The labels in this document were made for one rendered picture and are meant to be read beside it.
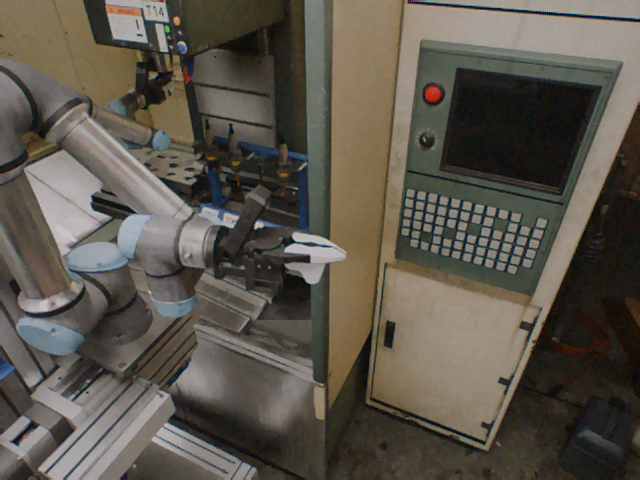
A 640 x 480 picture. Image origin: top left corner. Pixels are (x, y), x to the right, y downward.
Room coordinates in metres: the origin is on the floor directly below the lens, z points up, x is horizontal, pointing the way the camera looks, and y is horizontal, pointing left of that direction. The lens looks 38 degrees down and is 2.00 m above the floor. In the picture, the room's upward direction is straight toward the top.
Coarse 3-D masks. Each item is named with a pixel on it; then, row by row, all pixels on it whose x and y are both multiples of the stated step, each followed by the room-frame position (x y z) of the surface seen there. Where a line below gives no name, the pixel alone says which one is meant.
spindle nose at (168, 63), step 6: (144, 54) 1.86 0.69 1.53; (150, 54) 1.84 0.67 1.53; (156, 54) 1.84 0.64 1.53; (162, 54) 1.85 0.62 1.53; (144, 60) 1.86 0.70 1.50; (150, 60) 1.84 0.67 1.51; (156, 60) 1.84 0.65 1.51; (162, 60) 1.84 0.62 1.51; (168, 60) 1.85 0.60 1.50; (174, 60) 1.87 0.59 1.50; (180, 60) 1.90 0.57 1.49; (150, 66) 1.85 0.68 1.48; (156, 66) 1.84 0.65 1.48; (162, 66) 1.84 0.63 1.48; (168, 66) 1.85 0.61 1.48; (174, 66) 1.87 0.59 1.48; (180, 66) 1.90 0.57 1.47
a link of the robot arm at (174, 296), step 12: (156, 276) 0.56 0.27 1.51; (168, 276) 0.57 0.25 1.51; (180, 276) 0.58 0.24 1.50; (192, 276) 0.61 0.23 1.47; (156, 288) 0.57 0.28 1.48; (168, 288) 0.57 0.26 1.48; (180, 288) 0.57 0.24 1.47; (192, 288) 0.60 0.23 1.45; (156, 300) 0.57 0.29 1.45; (168, 300) 0.56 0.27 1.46; (180, 300) 0.57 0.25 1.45; (192, 300) 0.59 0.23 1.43; (168, 312) 0.57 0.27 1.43; (180, 312) 0.57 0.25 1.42
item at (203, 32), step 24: (96, 0) 1.76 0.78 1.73; (168, 0) 1.62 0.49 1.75; (192, 0) 1.64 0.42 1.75; (216, 0) 1.76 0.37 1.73; (240, 0) 1.89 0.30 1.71; (264, 0) 2.04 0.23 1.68; (96, 24) 1.77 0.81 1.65; (144, 24) 1.67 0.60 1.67; (168, 24) 1.63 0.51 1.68; (192, 24) 1.63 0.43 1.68; (216, 24) 1.74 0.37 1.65; (240, 24) 1.87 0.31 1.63; (264, 24) 2.03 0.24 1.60; (144, 48) 1.68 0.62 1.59; (168, 48) 1.64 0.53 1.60; (192, 48) 1.61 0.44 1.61
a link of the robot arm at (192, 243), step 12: (192, 228) 0.58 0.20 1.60; (204, 228) 0.58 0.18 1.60; (180, 240) 0.56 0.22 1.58; (192, 240) 0.56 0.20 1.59; (204, 240) 0.56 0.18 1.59; (180, 252) 0.55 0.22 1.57; (192, 252) 0.55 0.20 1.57; (204, 252) 0.55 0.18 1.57; (192, 264) 0.55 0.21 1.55; (204, 264) 0.55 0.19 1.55
